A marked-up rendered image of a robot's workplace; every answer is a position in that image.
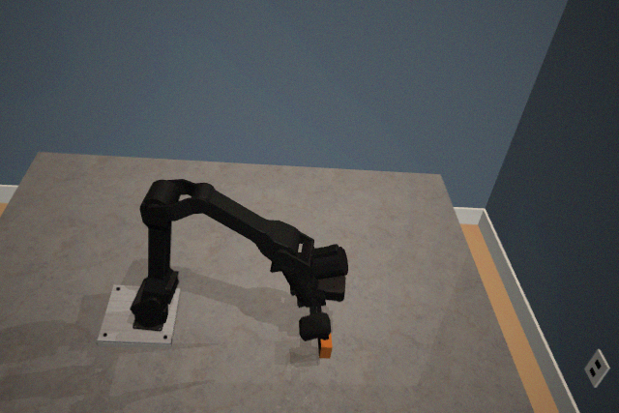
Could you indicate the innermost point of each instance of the orange block with black square face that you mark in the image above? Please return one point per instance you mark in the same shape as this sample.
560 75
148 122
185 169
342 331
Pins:
325 347

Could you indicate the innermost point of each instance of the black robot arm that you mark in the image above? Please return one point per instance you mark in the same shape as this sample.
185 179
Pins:
277 240

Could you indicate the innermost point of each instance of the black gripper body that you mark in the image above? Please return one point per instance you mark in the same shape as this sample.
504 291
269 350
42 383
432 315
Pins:
317 324

